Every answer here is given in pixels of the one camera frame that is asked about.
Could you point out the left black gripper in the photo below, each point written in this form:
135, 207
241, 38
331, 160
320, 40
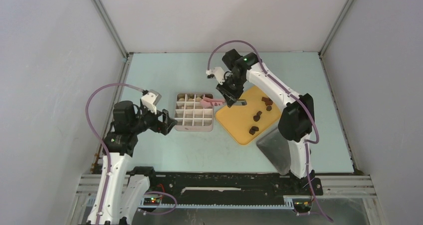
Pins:
168, 122

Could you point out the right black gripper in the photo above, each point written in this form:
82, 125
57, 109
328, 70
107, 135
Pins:
230, 99

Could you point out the pink handled metal tongs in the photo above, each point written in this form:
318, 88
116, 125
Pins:
211, 102

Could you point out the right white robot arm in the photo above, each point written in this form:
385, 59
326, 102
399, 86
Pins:
297, 120

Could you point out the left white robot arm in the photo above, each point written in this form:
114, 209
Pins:
121, 190

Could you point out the white compartment chocolate box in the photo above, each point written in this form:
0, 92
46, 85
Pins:
191, 116

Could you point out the yellow plastic tray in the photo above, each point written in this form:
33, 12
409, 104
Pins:
238, 120

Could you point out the silver metal box lid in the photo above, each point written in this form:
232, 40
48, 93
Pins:
276, 149

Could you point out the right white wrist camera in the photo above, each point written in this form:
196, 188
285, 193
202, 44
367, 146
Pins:
217, 73

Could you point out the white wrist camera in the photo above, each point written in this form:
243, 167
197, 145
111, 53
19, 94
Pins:
217, 73
150, 100

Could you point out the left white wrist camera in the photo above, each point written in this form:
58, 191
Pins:
150, 100

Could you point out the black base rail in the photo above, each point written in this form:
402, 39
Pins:
230, 189

